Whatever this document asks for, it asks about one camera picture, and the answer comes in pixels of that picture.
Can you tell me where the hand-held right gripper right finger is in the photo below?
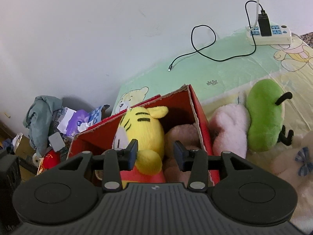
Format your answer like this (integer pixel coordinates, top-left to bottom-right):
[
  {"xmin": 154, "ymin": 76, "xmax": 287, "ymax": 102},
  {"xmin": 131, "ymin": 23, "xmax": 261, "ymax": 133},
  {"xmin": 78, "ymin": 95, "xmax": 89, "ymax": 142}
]
[{"xmin": 173, "ymin": 141, "xmax": 256, "ymax": 193}]

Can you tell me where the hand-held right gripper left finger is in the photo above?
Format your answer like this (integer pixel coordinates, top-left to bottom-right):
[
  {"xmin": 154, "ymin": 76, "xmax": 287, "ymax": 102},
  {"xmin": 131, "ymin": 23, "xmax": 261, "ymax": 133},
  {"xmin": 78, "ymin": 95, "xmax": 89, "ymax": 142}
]
[{"xmin": 57, "ymin": 139, "xmax": 139, "ymax": 193}]

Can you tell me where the yellow tiger plush toy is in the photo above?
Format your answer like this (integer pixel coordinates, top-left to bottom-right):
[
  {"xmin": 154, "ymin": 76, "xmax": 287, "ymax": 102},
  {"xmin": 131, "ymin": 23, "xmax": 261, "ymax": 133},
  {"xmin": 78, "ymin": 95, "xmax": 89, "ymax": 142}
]
[{"xmin": 112, "ymin": 106, "xmax": 169, "ymax": 184}]

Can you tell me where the red cardboard box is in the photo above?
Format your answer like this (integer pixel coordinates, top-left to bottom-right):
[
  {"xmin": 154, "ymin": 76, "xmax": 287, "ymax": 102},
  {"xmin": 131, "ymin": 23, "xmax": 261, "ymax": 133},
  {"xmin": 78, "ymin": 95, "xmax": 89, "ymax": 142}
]
[{"xmin": 67, "ymin": 84, "xmax": 222, "ymax": 186}]

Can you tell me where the light pink plush toy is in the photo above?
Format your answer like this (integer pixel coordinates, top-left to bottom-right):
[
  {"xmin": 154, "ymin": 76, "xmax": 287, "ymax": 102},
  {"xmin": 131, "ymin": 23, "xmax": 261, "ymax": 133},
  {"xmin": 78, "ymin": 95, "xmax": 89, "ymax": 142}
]
[{"xmin": 209, "ymin": 103, "xmax": 251, "ymax": 159}]

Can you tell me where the green plush toy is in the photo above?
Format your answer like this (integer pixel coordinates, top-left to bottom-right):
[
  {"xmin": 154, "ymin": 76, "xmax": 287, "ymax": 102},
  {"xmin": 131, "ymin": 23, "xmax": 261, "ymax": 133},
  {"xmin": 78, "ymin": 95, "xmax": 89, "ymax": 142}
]
[{"xmin": 246, "ymin": 80, "xmax": 294, "ymax": 153}]

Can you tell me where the white plush toy blue bow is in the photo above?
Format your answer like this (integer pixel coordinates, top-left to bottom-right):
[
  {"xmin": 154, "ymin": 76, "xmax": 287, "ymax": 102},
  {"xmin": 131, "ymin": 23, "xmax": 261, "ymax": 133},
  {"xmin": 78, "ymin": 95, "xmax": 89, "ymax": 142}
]
[{"xmin": 269, "ymin": 130, "xmax": 313, "ymax": 226}]

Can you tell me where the dusty pink plush toy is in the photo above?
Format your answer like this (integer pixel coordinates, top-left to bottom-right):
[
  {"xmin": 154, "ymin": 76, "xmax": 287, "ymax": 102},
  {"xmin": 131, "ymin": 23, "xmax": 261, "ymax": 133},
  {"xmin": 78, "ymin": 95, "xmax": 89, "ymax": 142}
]
[{"xmin": 163, "ymin": 124, "xmax": 204, "ymax": 184}]

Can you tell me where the blue white packet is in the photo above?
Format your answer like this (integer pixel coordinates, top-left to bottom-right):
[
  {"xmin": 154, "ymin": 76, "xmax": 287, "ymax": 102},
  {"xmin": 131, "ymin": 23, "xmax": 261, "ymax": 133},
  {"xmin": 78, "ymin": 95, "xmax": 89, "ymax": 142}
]
[{"xmin": 87, "ymin": 105, "xmax": 110, "ymax": 128}]

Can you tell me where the purple packet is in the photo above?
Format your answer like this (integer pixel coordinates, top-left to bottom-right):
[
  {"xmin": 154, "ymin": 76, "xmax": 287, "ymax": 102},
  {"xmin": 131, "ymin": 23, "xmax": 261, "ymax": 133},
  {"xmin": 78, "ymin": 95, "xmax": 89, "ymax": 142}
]
[{"xmin": 66, "ymin": 110, "xmax": 91, "ymax": 137}]

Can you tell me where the small grey box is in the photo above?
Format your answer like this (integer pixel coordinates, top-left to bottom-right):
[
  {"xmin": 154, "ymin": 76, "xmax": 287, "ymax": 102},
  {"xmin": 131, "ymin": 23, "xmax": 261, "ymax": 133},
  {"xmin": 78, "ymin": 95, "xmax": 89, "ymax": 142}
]
[{"xmin": 48, "ymin": 132, "xmax": 64, "ymax": 153}]

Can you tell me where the small red item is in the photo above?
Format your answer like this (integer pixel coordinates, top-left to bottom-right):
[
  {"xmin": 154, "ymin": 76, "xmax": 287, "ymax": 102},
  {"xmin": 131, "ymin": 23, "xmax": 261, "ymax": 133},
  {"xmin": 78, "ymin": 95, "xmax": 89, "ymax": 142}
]
[{"xmin": 42, "ymin": 149, "xmax": 61, "ymax": 170}]

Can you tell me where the grey-green cloth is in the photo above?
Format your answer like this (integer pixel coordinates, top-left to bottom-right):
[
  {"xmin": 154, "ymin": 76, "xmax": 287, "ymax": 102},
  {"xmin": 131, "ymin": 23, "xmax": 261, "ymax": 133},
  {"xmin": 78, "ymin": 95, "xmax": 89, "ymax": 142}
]
[{"xmin": 23, "ymin": 95, "xmax": 65, "ymax": 157}]

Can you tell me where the brown cardboard box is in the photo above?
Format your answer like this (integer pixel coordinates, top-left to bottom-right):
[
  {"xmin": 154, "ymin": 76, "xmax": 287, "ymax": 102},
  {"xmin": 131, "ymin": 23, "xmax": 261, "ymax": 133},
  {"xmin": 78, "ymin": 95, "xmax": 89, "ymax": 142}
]
[{"xmin": 13, "ymin": 132, "xmax": 41, "ymax": 175}]

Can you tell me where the blue cloth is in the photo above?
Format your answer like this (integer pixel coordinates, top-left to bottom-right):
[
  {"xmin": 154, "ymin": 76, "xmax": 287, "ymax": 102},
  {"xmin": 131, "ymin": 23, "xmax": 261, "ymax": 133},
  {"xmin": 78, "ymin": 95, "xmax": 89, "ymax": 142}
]
[{"xmin": 0, "ymin": 138, "xmax": 15, "ymax": 153}]

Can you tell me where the black box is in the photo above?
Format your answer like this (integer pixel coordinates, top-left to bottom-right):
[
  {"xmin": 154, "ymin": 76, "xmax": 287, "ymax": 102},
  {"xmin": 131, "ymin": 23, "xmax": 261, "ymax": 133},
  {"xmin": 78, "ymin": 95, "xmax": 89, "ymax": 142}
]
[{"xmin": 0, "ymin": 150, "xmax": 23, "ymax": 232}]

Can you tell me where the yellow-brown board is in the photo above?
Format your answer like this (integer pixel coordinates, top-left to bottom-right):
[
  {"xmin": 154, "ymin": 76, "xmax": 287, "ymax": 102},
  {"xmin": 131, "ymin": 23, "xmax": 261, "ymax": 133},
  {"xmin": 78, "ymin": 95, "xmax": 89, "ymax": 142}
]
[{"xmin": 0, "ymin": 119, "xmax": 19, "ymax": 139}]

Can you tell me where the white power strip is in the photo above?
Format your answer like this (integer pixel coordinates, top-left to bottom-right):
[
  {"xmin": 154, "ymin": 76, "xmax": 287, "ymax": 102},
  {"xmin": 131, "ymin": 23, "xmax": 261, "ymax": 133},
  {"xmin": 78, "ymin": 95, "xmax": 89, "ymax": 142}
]
[{"xmin": 245, "ymin": 24, "xmax": 293, "ymax": 46}]

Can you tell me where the black charger plug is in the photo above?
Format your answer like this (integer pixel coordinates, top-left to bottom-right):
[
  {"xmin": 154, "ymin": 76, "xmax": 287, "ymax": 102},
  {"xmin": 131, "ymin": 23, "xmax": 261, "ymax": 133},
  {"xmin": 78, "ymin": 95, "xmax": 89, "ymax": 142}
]
[{"xmin": 258, "ymin": 11, "xmax": 272, "ymax": 37}]

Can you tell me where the black charging cable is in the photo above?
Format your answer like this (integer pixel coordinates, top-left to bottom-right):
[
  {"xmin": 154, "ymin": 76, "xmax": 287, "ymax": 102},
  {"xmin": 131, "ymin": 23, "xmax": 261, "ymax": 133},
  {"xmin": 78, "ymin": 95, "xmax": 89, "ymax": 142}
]
[{"xmin": 168, "ymin": 0, "xmax": 266, "ymax": 72}]

